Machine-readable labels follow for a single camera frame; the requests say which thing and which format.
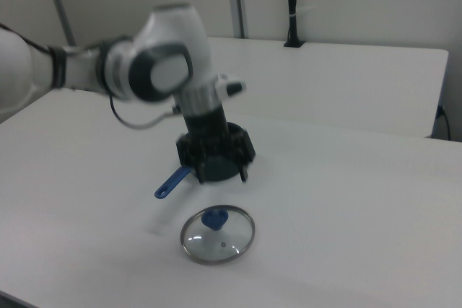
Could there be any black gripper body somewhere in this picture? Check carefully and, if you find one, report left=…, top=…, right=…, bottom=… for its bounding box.
left=175, top=123, right=256, bottom=179

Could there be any glass lid with blue knob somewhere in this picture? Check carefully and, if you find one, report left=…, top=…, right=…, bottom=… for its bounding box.
left=179, top=205, right=256, bottom=266

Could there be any dark blue saucepan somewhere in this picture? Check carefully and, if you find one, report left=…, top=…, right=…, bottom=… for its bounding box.
left=154, top=156, right=242, bottom=201

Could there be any grey cable on robot arm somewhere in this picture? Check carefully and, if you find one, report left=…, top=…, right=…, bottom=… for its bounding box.
left=109, top=97, right=178, bottom=131

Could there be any black cable by table edge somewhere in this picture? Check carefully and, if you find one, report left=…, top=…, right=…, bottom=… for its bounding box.
left=435, top=105, right=453, bottom=140

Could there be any grey partition corner post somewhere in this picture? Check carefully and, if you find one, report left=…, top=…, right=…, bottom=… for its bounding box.
left=45, top=0, right=77, bottom=48

